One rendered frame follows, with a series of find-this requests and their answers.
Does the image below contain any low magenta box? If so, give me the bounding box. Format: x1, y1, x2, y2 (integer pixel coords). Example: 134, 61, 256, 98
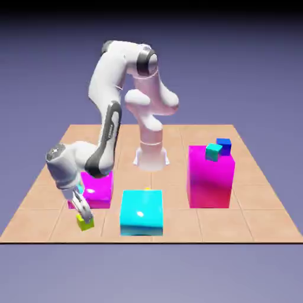
67, 170, 114, 209

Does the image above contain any large cyan box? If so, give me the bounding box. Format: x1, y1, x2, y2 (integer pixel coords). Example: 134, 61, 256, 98
120, 189, 164, 237

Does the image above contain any small blue cube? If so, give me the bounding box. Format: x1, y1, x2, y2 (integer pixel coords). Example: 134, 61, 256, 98
215, 138, 232, 157

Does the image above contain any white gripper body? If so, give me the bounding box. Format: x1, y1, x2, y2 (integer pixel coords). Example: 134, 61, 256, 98
70, 189, 94, 224

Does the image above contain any small teal cube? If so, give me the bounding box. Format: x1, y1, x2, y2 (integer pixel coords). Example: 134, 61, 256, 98
205, 143, 224, 162

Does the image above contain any tall magenta box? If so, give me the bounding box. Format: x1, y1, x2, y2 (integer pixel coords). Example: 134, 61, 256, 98
188, 145, 236, 209

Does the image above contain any small yellow-green cube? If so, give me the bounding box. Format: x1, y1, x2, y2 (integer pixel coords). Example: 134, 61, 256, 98
76, 213, 95, 232

